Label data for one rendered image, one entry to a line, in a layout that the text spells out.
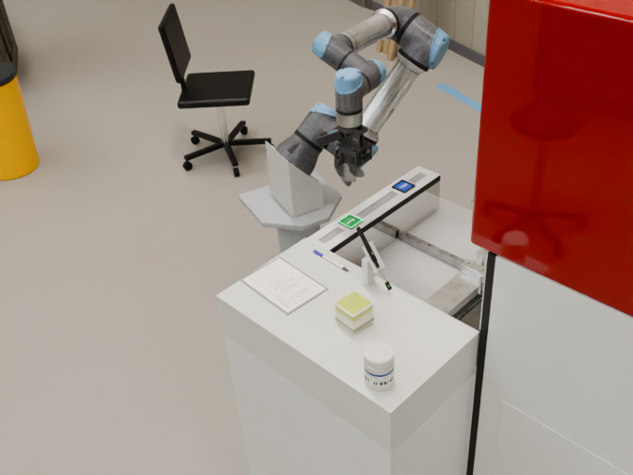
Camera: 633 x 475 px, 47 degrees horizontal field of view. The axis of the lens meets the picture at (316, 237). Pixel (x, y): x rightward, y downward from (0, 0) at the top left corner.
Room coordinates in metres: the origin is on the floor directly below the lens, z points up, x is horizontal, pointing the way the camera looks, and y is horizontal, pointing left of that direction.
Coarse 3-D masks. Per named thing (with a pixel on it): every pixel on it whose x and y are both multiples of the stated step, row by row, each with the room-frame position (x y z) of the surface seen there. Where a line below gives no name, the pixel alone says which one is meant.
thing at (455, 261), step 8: (400, 232) 1.94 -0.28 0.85; (400, 240) 1.93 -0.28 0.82; (408, 240) 1.91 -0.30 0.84; (416, 240) 1.89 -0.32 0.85; (424, 240) 1.89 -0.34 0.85; (416, 248) 1.89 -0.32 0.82; (424, 248) 1.86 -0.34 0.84; (432, 248) 1.84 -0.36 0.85; (440, 248) 1.84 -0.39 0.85; (440, 256) 1.82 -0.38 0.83; (448, 256) 1.79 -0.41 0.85; (456, 256) 1.79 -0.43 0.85; (448, 264) 1.79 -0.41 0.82; (456, 264) 1.77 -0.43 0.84
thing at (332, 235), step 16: (416, 176) 2.11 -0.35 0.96; (432, 176) 2.09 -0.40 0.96; (384, 192) 2.02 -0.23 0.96; (400, 192) 2.01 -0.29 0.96; (352, 208) 1.94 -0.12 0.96; (368, 208) 1.94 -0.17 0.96; (384, 208) 1.92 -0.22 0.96; (336, 224) 1.86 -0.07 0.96; (320, 240) 1.79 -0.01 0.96; (336, 240) 1.77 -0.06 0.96
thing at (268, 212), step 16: (320, 176) 2.37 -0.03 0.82; (256, 192) 2.30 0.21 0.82; (336, 192) 2.26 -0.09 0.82; (256, 208) 2.19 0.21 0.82; (272, 208) 2.18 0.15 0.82; (320, 208) 2.16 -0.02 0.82; (272, 224) 2.09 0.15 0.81; (288, 224) 2.08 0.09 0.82; (304, 224) 2.07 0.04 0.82; (288, 240) 2.15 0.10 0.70
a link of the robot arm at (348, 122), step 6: (336, 114) 1.84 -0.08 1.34; (360, 114) 1.83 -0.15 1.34; (336, 120) 1.85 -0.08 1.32; (342, 120) 1.82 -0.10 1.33; (348, 120) 1.82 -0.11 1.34; (354, 120) 1.82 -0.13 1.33; (360, 120) 1.83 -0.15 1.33; (342, 126) 1.82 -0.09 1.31; (348, 126) 1.82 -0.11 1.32; (354, 126) 1.82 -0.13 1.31
